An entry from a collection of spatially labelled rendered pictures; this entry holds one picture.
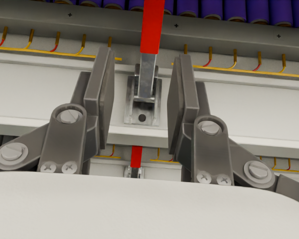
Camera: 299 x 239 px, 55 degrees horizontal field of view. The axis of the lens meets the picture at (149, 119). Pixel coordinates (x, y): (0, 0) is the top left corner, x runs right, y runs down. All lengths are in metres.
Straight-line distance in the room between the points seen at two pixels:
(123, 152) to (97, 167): 0.04
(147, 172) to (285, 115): 0.21
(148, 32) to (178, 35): 0.05
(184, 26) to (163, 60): 0.03
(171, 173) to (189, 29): 0.23
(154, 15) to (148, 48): 0.02
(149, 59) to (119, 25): 0.05
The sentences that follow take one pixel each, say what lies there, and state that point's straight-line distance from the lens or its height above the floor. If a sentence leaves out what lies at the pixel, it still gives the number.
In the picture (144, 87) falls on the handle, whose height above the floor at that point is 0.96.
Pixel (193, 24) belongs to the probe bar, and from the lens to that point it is 0.24.
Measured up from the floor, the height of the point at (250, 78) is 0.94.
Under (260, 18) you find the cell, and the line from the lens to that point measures 0.27.
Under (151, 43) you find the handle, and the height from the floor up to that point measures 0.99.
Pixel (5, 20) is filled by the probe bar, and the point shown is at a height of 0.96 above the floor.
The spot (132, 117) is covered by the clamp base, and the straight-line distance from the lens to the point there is 0.21.
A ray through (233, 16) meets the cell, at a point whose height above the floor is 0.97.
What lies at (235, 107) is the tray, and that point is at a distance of 0.25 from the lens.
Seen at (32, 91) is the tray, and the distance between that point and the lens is 0.25.
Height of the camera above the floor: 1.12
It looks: 58 degrees down
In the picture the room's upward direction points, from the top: 10 degrees clockwise
